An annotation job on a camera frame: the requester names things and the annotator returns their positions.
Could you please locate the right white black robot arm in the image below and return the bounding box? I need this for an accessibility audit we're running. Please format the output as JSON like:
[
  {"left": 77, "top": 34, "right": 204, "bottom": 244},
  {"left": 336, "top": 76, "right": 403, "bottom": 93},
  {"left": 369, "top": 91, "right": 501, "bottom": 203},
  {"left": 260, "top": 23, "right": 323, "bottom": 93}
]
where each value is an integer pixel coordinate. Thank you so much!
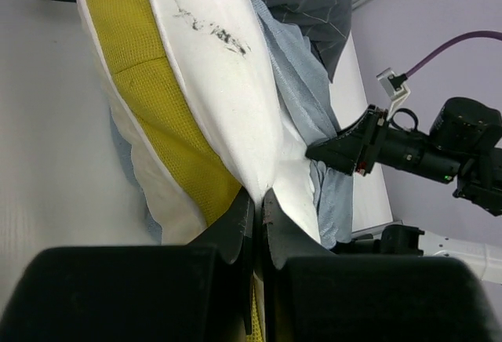
[{"left": 307, "top": 96, "right": 501, "bottom": 283}]

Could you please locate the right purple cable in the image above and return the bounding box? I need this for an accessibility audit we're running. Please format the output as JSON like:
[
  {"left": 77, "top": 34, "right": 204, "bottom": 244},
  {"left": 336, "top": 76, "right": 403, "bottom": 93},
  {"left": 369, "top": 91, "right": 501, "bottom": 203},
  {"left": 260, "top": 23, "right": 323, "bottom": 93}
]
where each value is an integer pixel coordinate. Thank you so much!
[{"left": 406, "top": 30, "right": 502, "bottom": 78}]

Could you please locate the white pillow yellow edge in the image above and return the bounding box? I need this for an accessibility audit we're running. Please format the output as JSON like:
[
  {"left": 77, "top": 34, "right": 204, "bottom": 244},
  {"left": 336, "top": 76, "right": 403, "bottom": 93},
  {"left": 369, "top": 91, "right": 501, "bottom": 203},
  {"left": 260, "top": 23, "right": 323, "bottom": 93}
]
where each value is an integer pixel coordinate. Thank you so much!
[{"left": 66, "top": 0, "right": 326, "bottom": 342}]

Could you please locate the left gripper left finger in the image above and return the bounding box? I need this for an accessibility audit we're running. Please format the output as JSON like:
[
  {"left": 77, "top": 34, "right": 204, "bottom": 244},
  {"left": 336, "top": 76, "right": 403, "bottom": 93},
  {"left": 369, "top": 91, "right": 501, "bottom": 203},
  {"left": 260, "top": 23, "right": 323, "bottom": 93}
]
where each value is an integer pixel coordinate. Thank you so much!
[{"left": 1, "top": 191, "right": 254, "bottom": 341}]

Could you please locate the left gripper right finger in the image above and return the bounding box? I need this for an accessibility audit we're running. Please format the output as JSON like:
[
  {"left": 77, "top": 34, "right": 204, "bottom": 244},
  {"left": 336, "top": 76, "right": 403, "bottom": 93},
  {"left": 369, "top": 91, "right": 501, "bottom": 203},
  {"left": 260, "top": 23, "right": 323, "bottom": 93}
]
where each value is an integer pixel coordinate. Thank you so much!
[{"left": 262, "top": 191, "right": 501, "bottom": 341}]

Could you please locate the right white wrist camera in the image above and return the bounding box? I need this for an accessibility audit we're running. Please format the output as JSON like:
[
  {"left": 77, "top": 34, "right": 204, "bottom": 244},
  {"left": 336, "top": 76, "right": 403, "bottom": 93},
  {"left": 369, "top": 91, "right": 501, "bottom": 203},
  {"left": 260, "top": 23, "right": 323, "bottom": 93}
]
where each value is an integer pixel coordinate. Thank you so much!
[{"left": 376, "top": 68, "right": 411, "bottom": 120}]

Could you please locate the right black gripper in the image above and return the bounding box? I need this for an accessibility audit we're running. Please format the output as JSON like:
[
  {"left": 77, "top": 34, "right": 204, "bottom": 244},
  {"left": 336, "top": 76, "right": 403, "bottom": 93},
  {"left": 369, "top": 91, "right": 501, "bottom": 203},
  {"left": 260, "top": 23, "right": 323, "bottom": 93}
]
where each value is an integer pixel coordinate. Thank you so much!
[{"left": 306, "top": 104, "right": 435, "bottom": 177}]

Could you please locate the blue whale-print pillowcase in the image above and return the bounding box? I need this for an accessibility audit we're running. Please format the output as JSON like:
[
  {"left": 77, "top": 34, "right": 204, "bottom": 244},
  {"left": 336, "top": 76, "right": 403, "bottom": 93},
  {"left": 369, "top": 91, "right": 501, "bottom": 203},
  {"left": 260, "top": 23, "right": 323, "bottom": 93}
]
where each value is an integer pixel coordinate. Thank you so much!
[{"left": 111, "top": 0, "right": 354, "bottom": 249}]

